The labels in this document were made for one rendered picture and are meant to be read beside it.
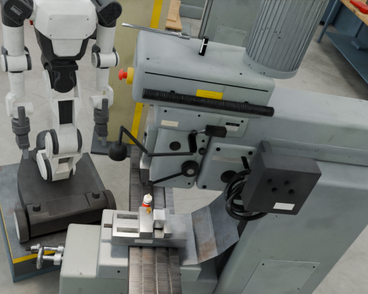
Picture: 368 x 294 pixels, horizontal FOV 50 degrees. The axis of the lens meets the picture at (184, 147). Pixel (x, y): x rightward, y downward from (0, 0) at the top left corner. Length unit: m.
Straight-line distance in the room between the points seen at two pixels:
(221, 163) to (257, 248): 0.47
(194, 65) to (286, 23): 0.31
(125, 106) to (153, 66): 2.33
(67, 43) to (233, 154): 0.95
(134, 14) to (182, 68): 1.93
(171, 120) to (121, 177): 2.18
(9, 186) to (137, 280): 1.36
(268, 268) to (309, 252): 0.20
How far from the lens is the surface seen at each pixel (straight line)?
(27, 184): 2.64
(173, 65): 1.27
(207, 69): 1.30
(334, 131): 1.60
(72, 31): 1.93
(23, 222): 2.42
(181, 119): 1.38
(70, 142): 2.20
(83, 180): 2.66
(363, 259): 3.83
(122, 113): 3.62
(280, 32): 1.32
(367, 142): 1.70
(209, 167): 1.55
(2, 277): 2.92
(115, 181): 3.48
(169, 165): 1.54
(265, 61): 1.36
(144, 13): 3.17
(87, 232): 2.18
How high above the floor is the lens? 2.46
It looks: 38 degrees down
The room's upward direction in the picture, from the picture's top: 16 degrees clockwise
